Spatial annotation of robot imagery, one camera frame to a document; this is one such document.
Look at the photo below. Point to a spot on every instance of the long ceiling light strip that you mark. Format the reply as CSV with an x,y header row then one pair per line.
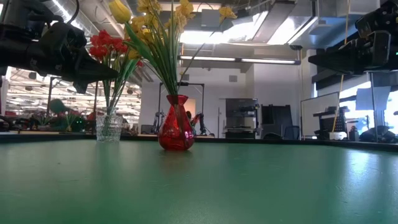
x,y
270,61

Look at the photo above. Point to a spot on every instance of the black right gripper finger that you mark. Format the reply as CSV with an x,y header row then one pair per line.
x,y
329,66
329,56

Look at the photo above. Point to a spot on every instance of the background black robot arm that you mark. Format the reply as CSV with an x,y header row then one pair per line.
x,y
202,124

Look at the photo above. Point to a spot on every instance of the white box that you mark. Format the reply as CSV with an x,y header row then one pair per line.
x,y
338,136

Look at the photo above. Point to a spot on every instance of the black bag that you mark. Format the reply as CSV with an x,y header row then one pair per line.
x,y
379,135

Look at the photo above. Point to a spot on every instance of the whiteboard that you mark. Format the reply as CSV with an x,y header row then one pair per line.
x,y
317,115

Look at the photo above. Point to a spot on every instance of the black panel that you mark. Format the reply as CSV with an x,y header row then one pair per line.
x,y
276,119

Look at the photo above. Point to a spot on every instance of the green table mat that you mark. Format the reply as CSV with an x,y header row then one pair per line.
x,y
199,186

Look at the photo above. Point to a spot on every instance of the black tripod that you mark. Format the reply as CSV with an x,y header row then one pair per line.
x,y
372,102

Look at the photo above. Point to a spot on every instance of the red artificial flower bunch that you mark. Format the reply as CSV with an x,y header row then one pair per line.
x,y
119,43
98,46

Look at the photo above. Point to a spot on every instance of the black shelf rack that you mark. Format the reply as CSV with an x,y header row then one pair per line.
x,y
329,121

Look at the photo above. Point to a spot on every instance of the silver air duct unit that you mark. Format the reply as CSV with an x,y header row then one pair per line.
x,y
311,31

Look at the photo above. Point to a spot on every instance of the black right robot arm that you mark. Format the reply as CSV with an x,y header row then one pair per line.
x,y
382,15

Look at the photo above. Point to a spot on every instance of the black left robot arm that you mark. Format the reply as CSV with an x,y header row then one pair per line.
x,y
18,49

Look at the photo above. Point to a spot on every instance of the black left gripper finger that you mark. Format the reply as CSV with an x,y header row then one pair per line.
x,y
102,76
99,70

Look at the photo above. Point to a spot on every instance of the background potted flowers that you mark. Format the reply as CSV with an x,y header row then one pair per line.
x,y
71,121

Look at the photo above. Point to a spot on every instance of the person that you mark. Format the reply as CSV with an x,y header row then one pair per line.
x,y
58,106

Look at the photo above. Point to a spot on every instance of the black machine cabinet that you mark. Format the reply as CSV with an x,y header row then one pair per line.
x,y
242,107

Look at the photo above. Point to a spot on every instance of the red glass vase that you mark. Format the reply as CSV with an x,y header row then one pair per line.
x,y
175,130

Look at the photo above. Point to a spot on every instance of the clear glass vase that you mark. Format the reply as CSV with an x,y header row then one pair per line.
x,y
109,129

